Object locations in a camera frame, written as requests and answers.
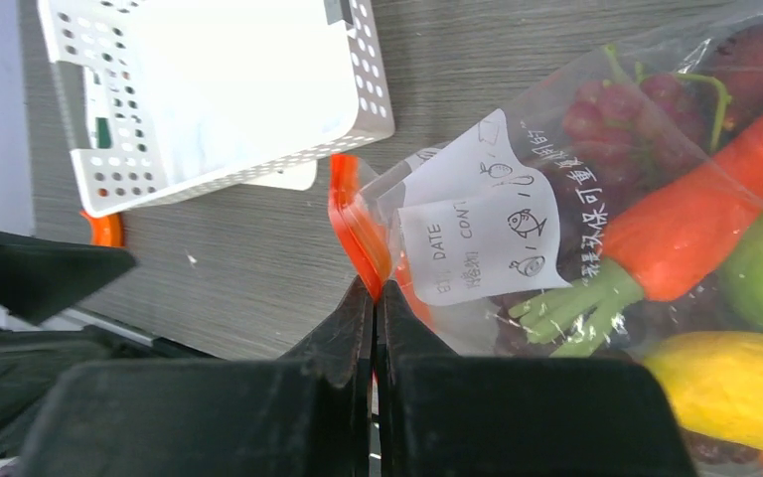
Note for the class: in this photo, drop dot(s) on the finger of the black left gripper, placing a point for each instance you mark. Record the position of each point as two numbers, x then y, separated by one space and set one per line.
40 278

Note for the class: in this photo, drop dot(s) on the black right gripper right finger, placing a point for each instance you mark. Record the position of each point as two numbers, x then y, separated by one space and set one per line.
444 414

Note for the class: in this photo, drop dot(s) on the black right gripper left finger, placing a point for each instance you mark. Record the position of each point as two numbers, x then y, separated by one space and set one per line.
306 413

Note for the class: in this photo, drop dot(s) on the white plastic basket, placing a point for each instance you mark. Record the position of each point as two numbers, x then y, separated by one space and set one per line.
165 101

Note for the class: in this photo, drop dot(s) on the orange fake carrot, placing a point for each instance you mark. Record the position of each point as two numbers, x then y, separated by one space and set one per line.
657 250

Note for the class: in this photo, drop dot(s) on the clear zip top bag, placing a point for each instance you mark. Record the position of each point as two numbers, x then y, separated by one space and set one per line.
478 223

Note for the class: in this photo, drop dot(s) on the yellow fake banana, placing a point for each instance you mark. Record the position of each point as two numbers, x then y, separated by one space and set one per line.
714 383

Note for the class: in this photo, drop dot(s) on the purple fake grapes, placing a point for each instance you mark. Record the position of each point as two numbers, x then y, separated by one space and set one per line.
638 131

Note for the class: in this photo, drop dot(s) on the orange curved track piece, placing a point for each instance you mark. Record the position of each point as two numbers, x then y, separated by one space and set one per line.
106 231

